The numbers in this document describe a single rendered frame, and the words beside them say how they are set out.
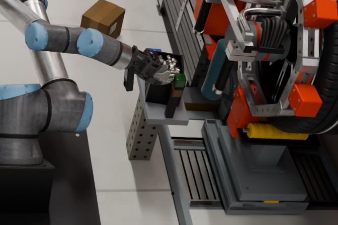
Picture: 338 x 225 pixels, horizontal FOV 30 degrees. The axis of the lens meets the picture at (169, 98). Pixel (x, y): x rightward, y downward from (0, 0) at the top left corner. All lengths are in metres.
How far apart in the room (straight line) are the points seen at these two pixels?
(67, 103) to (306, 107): 0.82
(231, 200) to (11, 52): 1.42
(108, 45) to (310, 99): 0.68
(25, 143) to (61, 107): 0.17
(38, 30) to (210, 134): 1.12
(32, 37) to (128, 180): 0.97
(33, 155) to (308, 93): 0.94
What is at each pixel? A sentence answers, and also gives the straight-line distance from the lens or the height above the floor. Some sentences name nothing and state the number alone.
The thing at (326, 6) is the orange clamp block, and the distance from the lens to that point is 2.07.
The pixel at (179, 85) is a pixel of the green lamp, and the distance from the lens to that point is 2.36.
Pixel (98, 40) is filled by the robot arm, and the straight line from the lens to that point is 2.04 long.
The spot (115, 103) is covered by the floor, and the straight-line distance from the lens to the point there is 3.17.
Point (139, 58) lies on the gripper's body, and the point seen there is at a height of 0.81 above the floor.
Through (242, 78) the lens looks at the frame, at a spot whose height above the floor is 0.61.
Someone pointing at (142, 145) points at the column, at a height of 0.10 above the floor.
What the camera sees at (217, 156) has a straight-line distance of 2.82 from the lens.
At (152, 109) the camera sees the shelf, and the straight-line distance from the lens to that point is 2.50.
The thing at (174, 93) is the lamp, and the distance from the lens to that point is 2.38.
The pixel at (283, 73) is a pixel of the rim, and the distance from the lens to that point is 2.44.
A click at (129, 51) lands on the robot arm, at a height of 0.84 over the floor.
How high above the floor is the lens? 2.08
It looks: 39 degrees down
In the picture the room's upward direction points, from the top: 17 degrees clockwise
